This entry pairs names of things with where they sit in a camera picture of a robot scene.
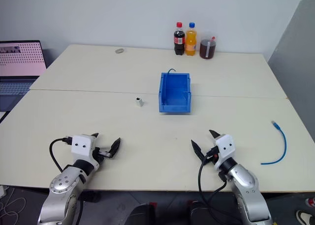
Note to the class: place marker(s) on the clear jar of dark liquid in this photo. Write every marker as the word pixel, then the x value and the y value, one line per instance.
pixel 205 50

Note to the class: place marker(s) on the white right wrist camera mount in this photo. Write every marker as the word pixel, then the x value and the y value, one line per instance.
pixel 225 147

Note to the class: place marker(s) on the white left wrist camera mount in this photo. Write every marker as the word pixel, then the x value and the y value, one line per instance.
pixel 82 146

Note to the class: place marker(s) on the open laptop with pink screen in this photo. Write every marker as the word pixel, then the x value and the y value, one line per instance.
pixel 21 60

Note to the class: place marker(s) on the blue plastic storage bin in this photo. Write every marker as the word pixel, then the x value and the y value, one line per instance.
pixel 175 92

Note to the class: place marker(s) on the dark rounded shape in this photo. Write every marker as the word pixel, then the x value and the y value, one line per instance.
pixel 142 215

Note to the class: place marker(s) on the cola bottle with red cap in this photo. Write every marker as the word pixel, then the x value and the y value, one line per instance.
pixel 179 41

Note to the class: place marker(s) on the orange soda bottle, blue cap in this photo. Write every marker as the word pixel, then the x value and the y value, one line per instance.
pixel 191 42

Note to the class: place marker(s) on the white stick with red tip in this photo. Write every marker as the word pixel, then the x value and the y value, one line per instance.
pixel 209 47

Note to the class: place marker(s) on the black and white shoe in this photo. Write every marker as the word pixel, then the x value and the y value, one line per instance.
pixel 305 217

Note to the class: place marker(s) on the red and white object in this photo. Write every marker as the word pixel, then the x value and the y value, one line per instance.
pixel 310 202

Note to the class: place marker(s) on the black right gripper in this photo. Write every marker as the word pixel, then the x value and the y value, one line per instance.
pixel 212 154

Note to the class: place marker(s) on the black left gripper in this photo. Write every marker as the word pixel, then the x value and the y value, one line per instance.
pixel 98 154

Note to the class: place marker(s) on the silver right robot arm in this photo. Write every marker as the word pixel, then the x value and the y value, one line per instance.
pixel 248 193

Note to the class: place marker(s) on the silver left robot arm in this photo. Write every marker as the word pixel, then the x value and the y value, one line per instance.
pixel 62 185

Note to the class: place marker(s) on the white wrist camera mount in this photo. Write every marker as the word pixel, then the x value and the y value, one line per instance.
pixel 82 146
pixel 225 147

